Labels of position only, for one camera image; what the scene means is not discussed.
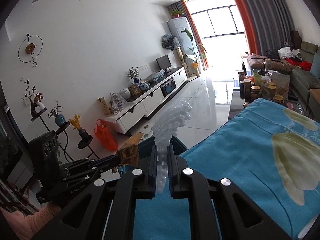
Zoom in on brown snack wrapper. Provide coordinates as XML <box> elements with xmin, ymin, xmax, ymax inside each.
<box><xmin>116</xmin><ymin>132</ymin><xmax>144</xmax><ymax>167</ymax></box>

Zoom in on white foam fruit net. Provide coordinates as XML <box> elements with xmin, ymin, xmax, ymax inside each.
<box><xmin>152</xmin><ymin>100</ymin><xmax>192</xmax><ymax>194</ymax></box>

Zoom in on pink left sleeve forearm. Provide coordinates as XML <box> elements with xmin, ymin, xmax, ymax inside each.
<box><xmin>1</xmin><ymin>206</ymin><xmax>54</xmax><ymax>240</ymax></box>

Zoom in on left hand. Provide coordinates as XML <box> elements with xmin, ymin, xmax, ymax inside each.
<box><xmin>46</xmin><ymin>202</ymin><xmax>61</xmax><ymax>216</ymax></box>

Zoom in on black plant stand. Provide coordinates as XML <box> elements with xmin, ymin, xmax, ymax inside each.
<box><xmin>30</xmin><ymin>104</ymin><xmax>101</xmax><ymax>165</ymax></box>

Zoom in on orange plastic bag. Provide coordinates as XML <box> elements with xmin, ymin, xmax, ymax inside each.
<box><xmin>94</xmin><ymin>119</ymin><xmax>118</xmax><ymax>152</ymax></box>

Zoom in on blue floral tablecloth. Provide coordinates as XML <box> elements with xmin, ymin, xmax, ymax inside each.
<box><xmin>132</xmin><ymin>97</ymin><xmax>320</xmax><ymax>240</ymax></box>

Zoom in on white TV cabinet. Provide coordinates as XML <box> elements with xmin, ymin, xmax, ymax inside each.
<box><xmin>104</xmin><ymin>67</ymin><xmax>187</xmax><ymax>134</ymax></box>

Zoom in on black monitor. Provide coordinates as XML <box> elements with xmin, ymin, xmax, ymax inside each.
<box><xmin>156</xmin><ymin>55</ymin><xmax>171</xmax><ymax>73</ymax></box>

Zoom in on cluttered coffee table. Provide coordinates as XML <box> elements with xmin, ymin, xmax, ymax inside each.
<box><xmin>228</xmin><ymin>69</ymin><xmax>305</xmax><ymax>120</ymax></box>

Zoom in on tall green potted plant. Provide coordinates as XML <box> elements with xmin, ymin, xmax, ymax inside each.
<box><xmin>181</xmin><ymin>28</ymin><xmax>207</xmax><ymax>77</ymax></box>

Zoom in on white standing air conditioner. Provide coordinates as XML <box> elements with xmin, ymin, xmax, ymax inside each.
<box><xmin>168</xmin><ymin>17</ymin><xmax>194</xmax><ymax>64</ymax></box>

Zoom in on green sectional sofa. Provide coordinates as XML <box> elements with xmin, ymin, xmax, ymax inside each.
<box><xmin>247</xmin><ymin>41</ymin><xmax>319</xmax><ymax>121</ymax></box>

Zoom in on orange grey left curtain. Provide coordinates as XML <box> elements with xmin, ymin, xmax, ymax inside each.
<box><xmin>169</xmin><ymin>0</ymin><xmax>208</xmax><ymax>70</ymax></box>

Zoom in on orange grey curtain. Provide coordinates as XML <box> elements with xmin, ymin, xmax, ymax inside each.
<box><xmin>234</xmin><ymin>0</ymin><xmax>295</xmax><ymax>55</ymax></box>
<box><xmin>169</xmin><ymin>0</ymin><xmax>208</xmax><ymax>70</ymax></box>

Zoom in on orange grey right curtain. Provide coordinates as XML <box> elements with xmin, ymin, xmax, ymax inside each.
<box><xmin>234</xmin><ymin>0</ymin><xmax>295</xmax><ymax>55</ymax></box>

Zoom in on round wall clock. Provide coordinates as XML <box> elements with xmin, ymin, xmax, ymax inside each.
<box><xmin>17</xmin><ymin>33</ymin><xmax>43</xmax><ymax>68</ymax></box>

